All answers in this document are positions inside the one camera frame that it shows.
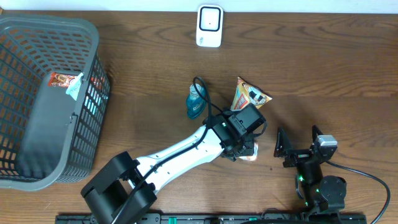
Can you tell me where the teal tissue pack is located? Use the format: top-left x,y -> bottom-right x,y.
66,73 -> 83,101

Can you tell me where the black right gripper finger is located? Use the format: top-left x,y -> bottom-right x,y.
312,125 -> 323,142
274,127 -> 292,157

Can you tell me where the blue mouthwash bottle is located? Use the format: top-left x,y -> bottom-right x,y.
186,84 -> 206,119

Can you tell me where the small orange snack packet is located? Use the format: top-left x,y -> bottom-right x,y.
239,141 -> 258,161

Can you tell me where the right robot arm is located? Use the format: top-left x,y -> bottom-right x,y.
274,125 -> 346,218

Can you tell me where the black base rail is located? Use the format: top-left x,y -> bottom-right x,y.
55,212 -> 367,224

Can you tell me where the grey plastic shopping basket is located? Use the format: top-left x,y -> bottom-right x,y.
1,14 -> 110,191

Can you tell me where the red brown snack bar wrapper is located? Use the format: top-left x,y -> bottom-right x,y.
48,72 -> 76,88

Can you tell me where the yellow chips bag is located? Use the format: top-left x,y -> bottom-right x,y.
230,77 -> 272,111

